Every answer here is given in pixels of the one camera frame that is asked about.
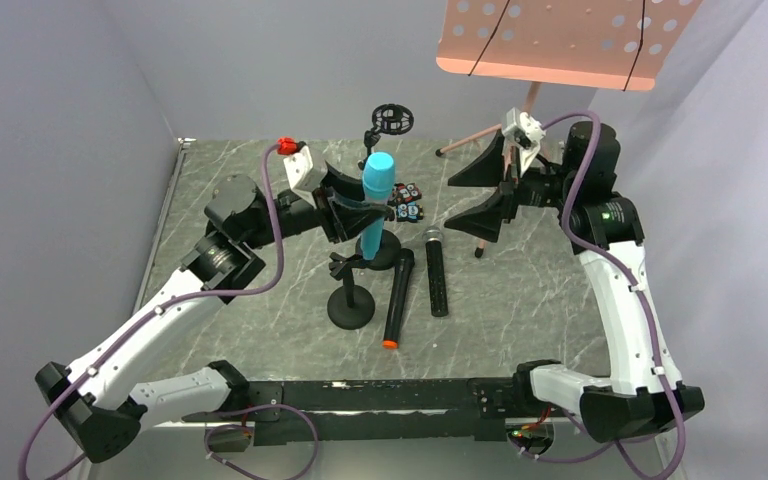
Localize blue microphone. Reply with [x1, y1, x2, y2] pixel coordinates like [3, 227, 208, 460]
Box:
[360, 152, 396, 261]

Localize black round-base mic stand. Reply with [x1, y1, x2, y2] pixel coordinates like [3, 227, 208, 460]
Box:
[327, 252, 375, 330]
[355, 229, 402, 271]

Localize black microphone orange end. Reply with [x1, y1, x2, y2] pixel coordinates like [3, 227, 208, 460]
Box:
[381, 248, 415, 350]

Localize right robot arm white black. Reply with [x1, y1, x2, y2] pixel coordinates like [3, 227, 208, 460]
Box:
[445, 121, 705, 443]

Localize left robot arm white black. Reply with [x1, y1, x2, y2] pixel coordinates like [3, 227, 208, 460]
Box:
[35, 156, 396, 463]

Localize glitter black microphone silver head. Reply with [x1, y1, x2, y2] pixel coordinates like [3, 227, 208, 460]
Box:
[423, 226, 449, 317]

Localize lower small colourful toy block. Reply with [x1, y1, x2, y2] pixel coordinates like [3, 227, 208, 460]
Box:
[394, 202, 424, 223]

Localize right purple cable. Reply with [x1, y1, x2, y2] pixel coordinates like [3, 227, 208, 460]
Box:
[505, 109, 687, 480]

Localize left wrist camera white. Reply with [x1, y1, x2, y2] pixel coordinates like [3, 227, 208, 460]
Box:
[277, 137, 328, 205]

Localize black tripod shock-mount stand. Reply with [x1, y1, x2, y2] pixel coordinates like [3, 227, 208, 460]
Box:
[358, 103, 415, 170]

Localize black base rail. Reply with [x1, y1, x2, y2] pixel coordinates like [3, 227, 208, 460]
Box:
[181, 376, 558, 446]

